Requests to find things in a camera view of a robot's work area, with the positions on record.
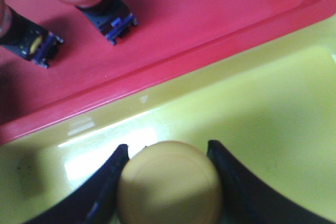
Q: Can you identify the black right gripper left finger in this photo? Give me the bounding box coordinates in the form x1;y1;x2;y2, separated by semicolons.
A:
27;144;129;223

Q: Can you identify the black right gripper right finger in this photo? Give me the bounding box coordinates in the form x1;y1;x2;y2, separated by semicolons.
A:
207;140;334;223

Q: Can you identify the yellow mushroom push button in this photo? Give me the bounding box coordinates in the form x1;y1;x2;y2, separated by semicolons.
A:
117;141;223;223

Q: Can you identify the yellow tray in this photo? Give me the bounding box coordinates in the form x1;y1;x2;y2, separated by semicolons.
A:
1;17;335;223

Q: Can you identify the red tray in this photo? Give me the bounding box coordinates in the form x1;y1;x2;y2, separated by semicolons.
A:
1;0;335;144

